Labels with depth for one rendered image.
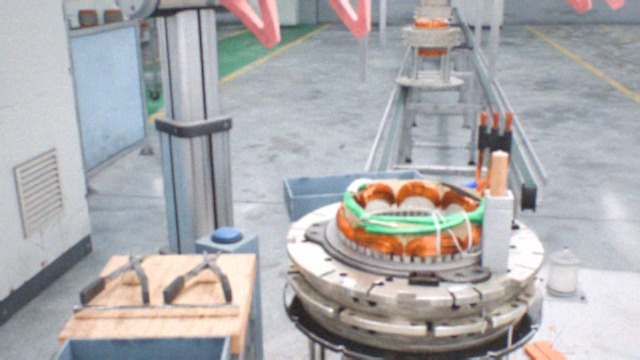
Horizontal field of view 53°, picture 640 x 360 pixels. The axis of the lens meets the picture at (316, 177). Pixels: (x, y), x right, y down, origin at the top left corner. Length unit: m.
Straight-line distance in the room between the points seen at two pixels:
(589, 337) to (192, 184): 0.77
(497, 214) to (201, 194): 0.59
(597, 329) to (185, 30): 0.92
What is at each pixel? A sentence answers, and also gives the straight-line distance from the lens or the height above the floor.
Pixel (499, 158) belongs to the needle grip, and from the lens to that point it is 0.72.
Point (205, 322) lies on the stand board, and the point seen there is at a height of 1.06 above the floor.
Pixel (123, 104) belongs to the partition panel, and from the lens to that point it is 5.07.
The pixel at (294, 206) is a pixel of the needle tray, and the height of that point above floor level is 1.05.
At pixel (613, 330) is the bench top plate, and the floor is 0.78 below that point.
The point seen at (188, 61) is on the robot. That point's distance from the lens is 1.11.
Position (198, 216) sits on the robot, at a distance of 1.17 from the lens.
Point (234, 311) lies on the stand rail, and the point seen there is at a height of 1.07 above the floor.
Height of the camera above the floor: 1.42
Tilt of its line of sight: 18 degrees down
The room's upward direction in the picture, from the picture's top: 1 degrees counter-clockwise
